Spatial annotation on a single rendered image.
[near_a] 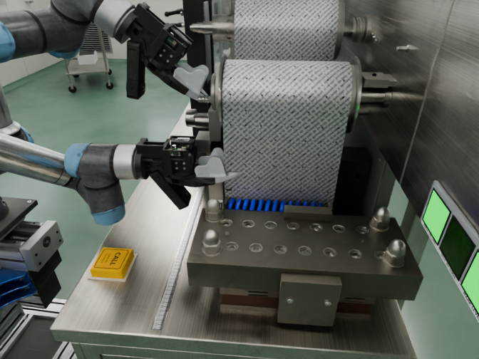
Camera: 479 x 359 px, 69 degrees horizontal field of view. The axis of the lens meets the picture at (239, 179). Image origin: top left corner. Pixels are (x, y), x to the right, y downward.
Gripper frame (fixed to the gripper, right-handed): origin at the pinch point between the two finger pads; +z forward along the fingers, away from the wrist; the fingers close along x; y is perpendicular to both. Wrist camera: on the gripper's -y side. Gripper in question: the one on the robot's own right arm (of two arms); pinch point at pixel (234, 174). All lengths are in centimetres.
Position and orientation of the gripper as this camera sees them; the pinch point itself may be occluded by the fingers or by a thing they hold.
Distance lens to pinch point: 73.4
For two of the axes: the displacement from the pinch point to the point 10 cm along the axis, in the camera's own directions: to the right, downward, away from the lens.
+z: 10.0, 0.4, -0.7
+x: 0.8, -5.2, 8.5
